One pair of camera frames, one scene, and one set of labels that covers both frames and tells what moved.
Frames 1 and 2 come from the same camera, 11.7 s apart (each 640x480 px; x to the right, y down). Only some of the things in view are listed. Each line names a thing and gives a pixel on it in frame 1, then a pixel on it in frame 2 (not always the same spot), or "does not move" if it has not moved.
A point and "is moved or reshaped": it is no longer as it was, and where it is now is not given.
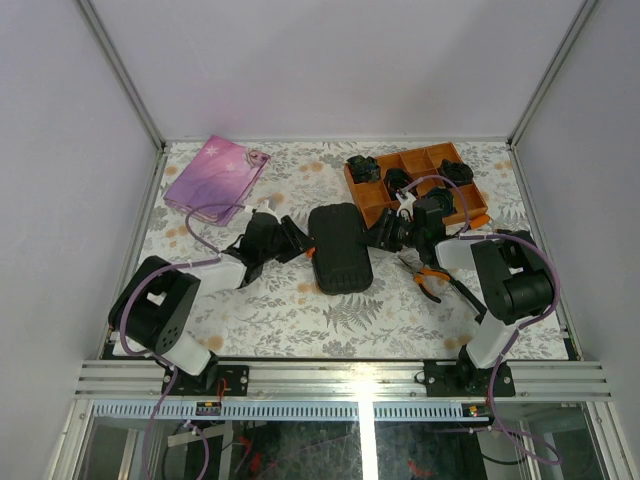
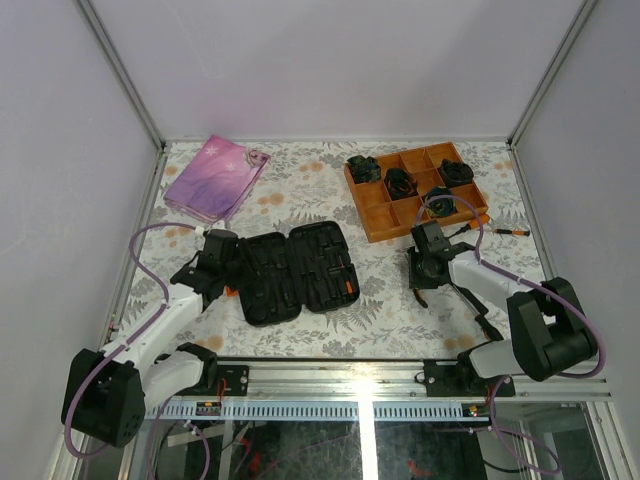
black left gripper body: [268, 252] -> [232, 270]
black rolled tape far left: [364, 169] does not move
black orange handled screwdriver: [471, 299] does not move
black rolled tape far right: [457, 172] does not move
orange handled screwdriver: [479, 220] does not move
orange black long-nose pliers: [421, 274] is moved or reshaped
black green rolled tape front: [445, 198] does not move
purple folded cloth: [221, 172] does not move
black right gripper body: [401, 234] -> [418, 273]
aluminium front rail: [341, 380] does not move
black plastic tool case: [342, 258] -> [308, 267]
